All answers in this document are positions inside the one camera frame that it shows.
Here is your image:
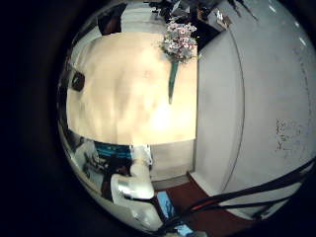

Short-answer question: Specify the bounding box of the dark chair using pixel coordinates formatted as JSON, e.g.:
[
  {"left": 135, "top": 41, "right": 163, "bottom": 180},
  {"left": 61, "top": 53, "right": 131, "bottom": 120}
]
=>
[{"left": 98, "top": 3, "right": 128, "bottom": 37}]

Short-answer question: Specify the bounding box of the thin black cable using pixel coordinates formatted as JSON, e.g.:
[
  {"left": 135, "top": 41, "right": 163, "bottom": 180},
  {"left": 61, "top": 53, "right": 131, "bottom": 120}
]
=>
[{"left": 184, "top": 194, "right": 299, "bottom": 215}]

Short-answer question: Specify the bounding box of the pink white flower bouquet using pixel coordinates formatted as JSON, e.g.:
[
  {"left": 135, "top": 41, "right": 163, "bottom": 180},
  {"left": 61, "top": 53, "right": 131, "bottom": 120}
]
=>
[{"left": 160, "top": 20, "right": 199, "bottom": 106}]

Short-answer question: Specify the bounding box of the thick black cable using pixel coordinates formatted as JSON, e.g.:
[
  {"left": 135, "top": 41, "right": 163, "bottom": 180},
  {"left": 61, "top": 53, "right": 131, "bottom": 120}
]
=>
[{"left": 157, "top": 159, "right": 316, "bottom": 235}]

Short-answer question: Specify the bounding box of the clear glass vase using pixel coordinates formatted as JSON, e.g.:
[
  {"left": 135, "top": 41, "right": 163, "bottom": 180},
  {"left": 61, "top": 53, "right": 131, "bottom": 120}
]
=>
[{"left": 70, "top": 70, "right": 87, "bottom": 93}]

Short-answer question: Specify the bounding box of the lit blue desk screen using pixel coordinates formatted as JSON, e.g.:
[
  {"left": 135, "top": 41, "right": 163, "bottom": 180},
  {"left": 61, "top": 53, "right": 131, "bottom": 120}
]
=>
[{"left": 155, "top": 191, "right": 176, "bottom": 220}]

